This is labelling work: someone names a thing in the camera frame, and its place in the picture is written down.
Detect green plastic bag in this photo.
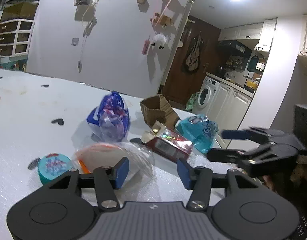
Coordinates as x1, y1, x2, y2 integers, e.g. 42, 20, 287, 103
185, 92, 199, 112

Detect white upper kitchen cabinets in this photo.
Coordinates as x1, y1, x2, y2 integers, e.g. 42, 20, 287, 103
218, 17, 278, 52

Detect glass tank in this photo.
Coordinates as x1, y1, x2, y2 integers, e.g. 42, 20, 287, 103
0, 0, 41, 22

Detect white foam-covered table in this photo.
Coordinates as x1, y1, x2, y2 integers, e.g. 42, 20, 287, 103
0, 67, 234, 240

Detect person's right hand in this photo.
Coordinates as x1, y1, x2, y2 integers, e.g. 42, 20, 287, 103
290, 155, 307, 187

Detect torn cardboard piece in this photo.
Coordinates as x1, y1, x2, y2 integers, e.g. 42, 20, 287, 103
140, 93, 180, 130

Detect white drawer unit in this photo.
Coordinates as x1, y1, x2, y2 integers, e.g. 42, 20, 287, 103
0, 18, 36, 57

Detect shiny red box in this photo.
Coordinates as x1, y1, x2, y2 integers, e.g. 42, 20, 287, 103
141, 121, 194, 163

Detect black printed cloth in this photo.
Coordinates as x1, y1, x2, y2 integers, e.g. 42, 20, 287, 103
265, 177, 307, 240

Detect clear plastic bag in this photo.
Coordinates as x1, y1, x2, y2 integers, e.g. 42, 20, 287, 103
72, 141, 154, 183

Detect teal patterned box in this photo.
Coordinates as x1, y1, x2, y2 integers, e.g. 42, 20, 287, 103
0, 56, 28, 72

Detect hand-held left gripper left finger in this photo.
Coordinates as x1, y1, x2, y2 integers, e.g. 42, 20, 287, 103
42, 157, 130, 210

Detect blue hanging kitchen item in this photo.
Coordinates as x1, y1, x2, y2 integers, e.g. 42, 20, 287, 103
247, 55, 259, 72

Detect dark wooden door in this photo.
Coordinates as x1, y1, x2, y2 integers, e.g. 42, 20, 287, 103
165, 15, 221, 105

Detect black range hood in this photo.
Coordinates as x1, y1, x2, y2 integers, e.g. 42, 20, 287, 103
217, 39, 253, 56

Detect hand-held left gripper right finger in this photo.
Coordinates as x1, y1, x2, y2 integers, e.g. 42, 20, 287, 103
177, 157, 263, 210

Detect white hanging cord ornament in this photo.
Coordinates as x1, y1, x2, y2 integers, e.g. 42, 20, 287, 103
77, 0, 98, 73

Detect purple floral plastic bag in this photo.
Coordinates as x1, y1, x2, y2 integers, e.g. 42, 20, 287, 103
87, 91, 132, 143

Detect white kitchen base cabinets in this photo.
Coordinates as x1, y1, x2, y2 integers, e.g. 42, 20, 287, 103
208, 79, 254, 148

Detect round container with printed lid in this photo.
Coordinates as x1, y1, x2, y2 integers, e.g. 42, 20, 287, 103
38, 153, 73, 186

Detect olive hanging tote bag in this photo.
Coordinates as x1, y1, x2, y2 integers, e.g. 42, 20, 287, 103
185, 36, 202, 71

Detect teal plastic bag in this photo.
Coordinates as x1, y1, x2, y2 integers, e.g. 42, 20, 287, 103
175, 114, 219, 154

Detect wooden wall hook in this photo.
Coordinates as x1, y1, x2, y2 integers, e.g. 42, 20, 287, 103
153, 13, 173, 27

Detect white plush sheep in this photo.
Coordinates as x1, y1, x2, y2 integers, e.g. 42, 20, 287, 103
151, 33, 168, 50

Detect white washing machine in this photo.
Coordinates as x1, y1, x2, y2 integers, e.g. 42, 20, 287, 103
192, 76, 220, 116

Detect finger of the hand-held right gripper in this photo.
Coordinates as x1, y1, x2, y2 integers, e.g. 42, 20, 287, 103
207, 142, 271, 164
222, 127, 274, 143

